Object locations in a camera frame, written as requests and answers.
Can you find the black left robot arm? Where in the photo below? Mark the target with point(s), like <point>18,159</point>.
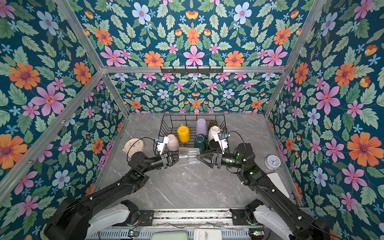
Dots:
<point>76,219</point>

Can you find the black mug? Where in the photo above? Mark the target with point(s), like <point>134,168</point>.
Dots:
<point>213,145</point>

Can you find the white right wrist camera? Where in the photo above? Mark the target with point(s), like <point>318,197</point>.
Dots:
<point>223,143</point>

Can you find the black hook rail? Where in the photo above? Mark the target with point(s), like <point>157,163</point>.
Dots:
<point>192,70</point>

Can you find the white round clock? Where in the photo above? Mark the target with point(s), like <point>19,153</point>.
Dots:
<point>272,162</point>

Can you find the green device at front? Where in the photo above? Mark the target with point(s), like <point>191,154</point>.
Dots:
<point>173,235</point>

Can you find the pink round clock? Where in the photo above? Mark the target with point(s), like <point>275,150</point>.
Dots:
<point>132,146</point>

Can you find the white device at front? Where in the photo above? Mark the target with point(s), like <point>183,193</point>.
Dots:
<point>208,234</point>

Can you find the yellow mug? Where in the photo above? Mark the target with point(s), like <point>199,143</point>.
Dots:
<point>184,134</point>

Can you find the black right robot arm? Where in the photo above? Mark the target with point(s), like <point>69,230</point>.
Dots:
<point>274,210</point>

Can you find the green mug white inside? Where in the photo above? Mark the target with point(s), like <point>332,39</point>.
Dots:
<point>200,143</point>

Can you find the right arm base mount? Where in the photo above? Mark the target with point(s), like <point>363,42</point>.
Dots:
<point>246,216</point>

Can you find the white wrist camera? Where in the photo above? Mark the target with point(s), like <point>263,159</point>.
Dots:
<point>223,143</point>
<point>161,143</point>

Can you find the white faceted mug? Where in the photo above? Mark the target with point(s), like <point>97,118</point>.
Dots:
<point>213,131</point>

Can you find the black wire dish rack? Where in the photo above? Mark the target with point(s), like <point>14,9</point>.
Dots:
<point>170,123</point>

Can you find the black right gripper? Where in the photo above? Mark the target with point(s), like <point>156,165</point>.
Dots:
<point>218,159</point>

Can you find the clear glass cup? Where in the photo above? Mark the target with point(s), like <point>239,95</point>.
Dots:
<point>189,155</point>

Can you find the lavender plastic cup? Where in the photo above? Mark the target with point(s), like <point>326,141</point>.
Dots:
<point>201,127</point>

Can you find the cream mug pink handle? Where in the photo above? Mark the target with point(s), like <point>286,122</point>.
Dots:
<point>173,143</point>

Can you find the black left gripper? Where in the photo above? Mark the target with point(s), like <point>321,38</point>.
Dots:
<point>167,159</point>

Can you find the brown textured cup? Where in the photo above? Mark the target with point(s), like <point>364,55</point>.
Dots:
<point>212,124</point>

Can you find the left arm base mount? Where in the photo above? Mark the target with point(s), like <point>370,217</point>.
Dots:
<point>141,216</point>

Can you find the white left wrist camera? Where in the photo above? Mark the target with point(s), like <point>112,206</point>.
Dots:
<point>161,143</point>

